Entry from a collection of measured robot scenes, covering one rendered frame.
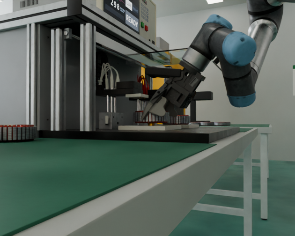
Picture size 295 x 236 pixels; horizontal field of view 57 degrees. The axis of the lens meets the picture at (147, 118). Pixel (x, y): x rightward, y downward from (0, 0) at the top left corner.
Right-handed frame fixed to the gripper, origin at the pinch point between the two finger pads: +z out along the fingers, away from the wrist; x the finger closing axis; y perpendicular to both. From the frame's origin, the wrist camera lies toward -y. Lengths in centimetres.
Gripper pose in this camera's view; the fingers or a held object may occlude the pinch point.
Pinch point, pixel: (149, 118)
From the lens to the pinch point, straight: 85.3
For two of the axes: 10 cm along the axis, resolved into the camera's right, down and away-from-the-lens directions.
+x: 4.1, 0.1, 9.1
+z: -5.3, 8.1, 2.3
